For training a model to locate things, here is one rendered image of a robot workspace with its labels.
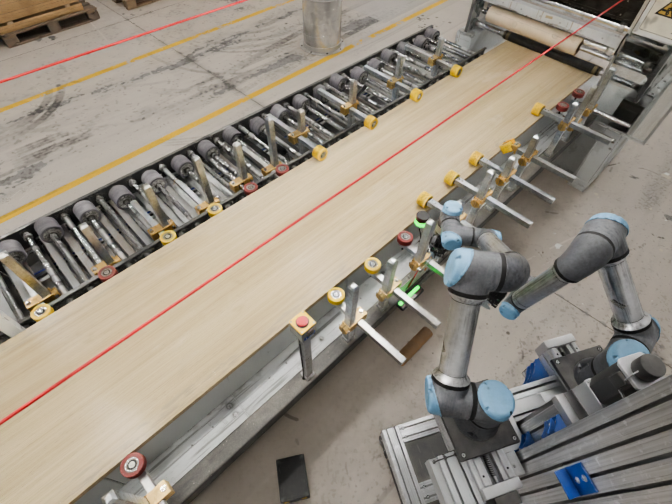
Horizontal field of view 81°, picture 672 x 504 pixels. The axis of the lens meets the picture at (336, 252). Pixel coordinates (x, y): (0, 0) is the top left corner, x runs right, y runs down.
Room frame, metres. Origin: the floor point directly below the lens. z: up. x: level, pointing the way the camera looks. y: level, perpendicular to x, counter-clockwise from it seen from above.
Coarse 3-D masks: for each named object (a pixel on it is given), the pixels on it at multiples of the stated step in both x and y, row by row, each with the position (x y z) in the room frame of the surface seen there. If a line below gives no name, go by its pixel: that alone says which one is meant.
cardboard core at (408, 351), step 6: (420, 330) 1.18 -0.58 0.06; (426, 330) 1.17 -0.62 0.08; (414, 336) 1.14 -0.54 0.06; (420, 336) 1.13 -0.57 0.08; (426, 336) 1.13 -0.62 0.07; (408, 342) 1.09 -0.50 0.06; (414, 342) 1.08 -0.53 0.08; (420, 342) 1.09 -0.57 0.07; (402, 348) 1.05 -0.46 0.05; (408, 348) 1.04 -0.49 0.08; (414, 348) 1.04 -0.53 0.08; (402, 354) 1.00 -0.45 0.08; (408, 354) 1.00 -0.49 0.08; (408, 360) 0.97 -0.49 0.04
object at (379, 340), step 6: (336, 306) 0.90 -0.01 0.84; (342, 306) 0.90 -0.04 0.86; (342, 312) 0.88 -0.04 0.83; (360, 324) 0.81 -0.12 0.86; (366, 324) 0.81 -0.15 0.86; (366, 330) 0.78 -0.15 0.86; (372, 330) 0.78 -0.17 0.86; (372, 336) 0.75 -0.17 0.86; (378, 336) 0.75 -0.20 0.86; (378, 342) 0.72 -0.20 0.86; (384, 342) 0.72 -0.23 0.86; (384, 348) 0.70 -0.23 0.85; (390, 348) 0.70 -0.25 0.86; (390, 354) 0.68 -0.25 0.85; (396, 354) 0.67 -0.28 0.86; (396, 360) 0.65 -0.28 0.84; (402, 360) 0.65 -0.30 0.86
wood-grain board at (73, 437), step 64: (512, 64) 3.10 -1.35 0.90; (384, 128) 2.21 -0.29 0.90; (448, 128) 2.23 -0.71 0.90; (512, 128) 2.26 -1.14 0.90; (256, 192) 1.58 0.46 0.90; (320, 192) 1.59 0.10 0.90; (384, 192) 1.61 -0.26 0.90; (448, 192) 1.63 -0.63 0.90; (192, 256) 1.12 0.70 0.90; (256, 256) 1.13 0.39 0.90; (320, 256) 1.15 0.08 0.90; (64, 320) 0.76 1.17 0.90; (128, 320) 0.77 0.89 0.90; (192, 320) 0.78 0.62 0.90; (256, 320) 0.79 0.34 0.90; (0, 384) 0.47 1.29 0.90; (64, 384) 0.48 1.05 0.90; (128, 384) 0.49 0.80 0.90; (192, 384) 0.50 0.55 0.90; (0, 448) 0.25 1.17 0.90; (64, 448) 0.26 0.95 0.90; (128, 448) 0.26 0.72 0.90
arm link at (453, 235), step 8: (448, 224) 1.00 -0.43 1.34; (456, 224) 1.00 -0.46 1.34; (448, 232) 0.96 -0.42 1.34; (456, 232) 0.96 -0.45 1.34; (464, 232) 0.96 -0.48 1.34; (472, 232) 0.96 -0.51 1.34; (448, 240) 0.93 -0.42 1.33; (456, 240) 0.93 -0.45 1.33; (464, 240) 0.94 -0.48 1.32; (448, 248) 0.93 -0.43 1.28; (456, 248) 0.92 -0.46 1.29
